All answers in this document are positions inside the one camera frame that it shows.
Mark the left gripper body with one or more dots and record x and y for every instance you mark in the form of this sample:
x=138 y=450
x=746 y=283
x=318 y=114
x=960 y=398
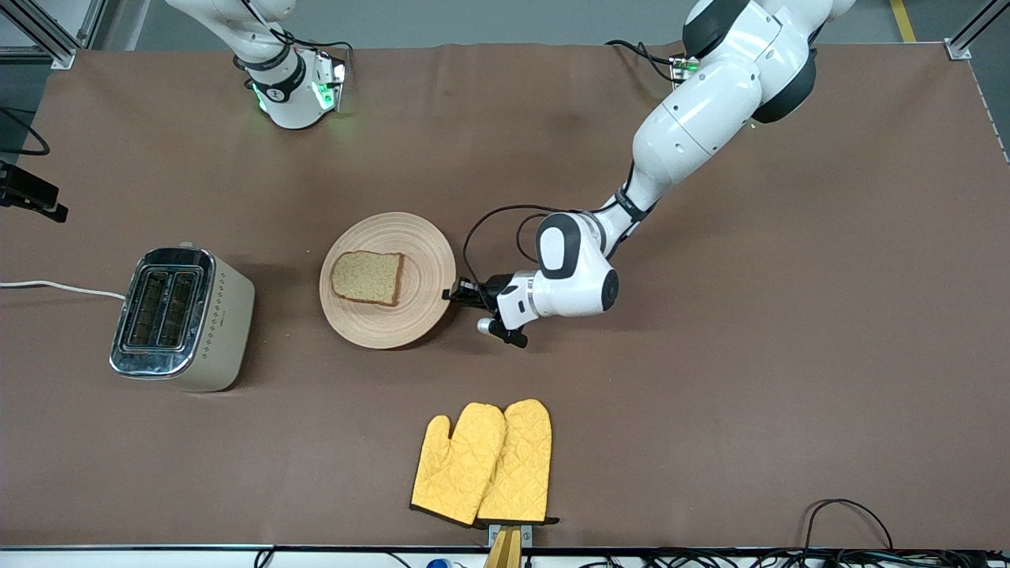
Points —
x=483 y=291

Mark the round wooden plate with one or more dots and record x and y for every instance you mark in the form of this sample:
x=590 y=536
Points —
x=418 y=315

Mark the brown bread slice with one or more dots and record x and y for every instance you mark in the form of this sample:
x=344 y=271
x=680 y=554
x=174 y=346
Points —
x=367 y=278

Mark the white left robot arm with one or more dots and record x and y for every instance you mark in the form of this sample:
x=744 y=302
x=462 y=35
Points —
x=694 y=126

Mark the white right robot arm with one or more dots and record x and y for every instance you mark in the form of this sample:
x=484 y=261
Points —
x=288 y=102

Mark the silver beige two-slot toaster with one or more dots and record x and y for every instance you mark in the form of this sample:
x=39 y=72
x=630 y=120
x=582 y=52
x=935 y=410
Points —
x=229 y=339

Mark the brown table cover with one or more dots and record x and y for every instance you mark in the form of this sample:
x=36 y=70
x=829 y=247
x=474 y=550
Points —
x=473 y=142

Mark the yellow quilted oven mitt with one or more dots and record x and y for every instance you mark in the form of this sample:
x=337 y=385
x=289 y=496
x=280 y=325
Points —
x=454 y=473
x=521 y=465

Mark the aluminium frame post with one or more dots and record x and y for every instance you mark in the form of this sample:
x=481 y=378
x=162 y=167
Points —
x=63 y=57
x=957 y=51

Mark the metal bracket with tan post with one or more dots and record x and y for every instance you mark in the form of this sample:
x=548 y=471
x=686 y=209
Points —
x=505 y=548

